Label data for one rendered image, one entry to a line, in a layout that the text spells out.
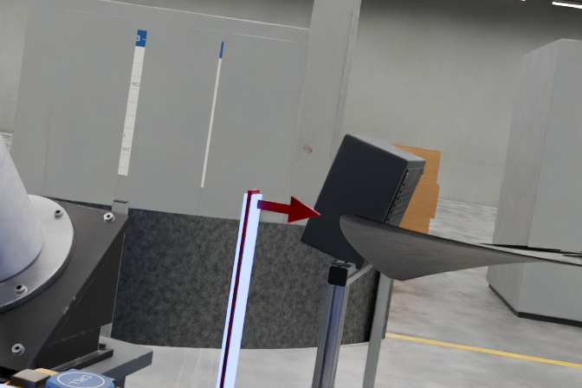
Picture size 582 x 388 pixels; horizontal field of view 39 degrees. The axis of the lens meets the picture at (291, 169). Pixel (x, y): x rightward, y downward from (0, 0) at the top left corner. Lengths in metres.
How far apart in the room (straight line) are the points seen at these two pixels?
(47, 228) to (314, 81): 4.01
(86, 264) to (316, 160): 4.02
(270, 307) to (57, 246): 1.63
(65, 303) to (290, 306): 1.72
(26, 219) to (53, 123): 6.11
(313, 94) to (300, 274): 2.47
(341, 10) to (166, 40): 2.23
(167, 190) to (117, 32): 1.36
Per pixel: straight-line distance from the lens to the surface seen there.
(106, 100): 6.97
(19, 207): 0.98
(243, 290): 0.74
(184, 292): 2.49
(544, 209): 6.85
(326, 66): 4.98
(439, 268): 0.79
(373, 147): 1.28
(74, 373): 0.54
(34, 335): 0.96
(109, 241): 1.02
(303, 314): 2.68
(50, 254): 1.02
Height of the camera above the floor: 1.25
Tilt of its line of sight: 3 degrees down
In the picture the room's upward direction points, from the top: 8 degrees clockwise
